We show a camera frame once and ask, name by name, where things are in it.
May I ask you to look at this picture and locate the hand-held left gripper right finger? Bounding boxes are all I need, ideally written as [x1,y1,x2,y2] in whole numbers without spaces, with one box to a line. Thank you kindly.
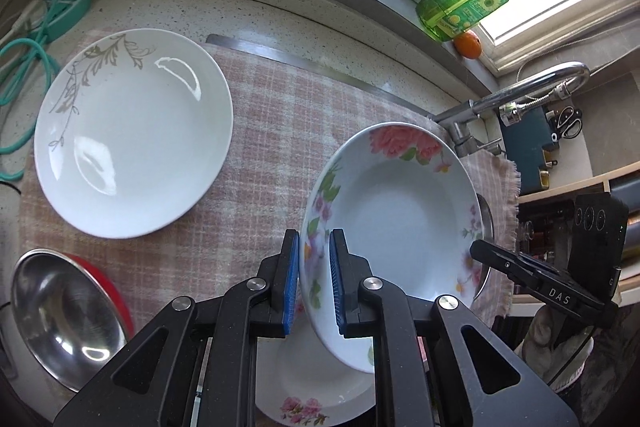
[330,229,581,427]

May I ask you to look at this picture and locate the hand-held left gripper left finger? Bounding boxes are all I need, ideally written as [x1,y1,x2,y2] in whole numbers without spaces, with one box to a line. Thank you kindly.
[52,229,300,427]

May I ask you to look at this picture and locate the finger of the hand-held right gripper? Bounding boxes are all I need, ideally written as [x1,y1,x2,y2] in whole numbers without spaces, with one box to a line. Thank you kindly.
[469,239,548,294]

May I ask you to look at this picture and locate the small pink floral plate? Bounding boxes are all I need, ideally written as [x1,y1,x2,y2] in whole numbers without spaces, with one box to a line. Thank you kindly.
[255,319,377,427]

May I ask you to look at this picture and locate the large pink floral plate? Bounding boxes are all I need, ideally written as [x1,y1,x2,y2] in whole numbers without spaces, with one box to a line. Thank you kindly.
[299,122,485,374]

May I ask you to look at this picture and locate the steel bowl red outside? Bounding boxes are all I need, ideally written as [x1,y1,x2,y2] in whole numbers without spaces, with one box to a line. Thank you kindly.
[11,248,136,393]

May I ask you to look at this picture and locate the person's right hand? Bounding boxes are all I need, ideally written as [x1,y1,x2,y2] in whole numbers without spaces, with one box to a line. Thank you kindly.
[520,306,596,389]

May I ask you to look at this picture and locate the beige wooden shelf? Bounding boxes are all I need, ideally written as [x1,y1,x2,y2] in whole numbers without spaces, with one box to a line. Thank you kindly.
[517,167,640,208]

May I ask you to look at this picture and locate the dark teal knife block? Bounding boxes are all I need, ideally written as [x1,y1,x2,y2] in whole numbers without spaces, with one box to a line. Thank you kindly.
[500,104,562,198]

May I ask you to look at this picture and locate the pink checked cloth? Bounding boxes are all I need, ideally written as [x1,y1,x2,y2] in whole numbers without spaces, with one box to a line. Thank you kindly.
[17,32,522,408]

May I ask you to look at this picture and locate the steel kitchen faucet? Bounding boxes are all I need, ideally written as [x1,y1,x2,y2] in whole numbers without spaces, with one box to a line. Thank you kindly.
[431,62,592,158]

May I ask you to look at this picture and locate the orange fruit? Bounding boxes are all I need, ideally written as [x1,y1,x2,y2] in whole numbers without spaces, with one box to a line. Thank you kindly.
[454,31,482,59]

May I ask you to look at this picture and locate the white plate grey leaf print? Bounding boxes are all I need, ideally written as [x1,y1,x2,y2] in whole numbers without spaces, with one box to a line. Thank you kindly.
[34,28,234,239]

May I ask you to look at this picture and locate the round teal power strip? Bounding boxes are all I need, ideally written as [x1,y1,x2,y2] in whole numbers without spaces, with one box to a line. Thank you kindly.
[30,0,92,44]

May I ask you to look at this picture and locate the black handled scissors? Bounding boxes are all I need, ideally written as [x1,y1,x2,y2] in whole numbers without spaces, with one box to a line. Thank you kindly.
[551,106,586,141]

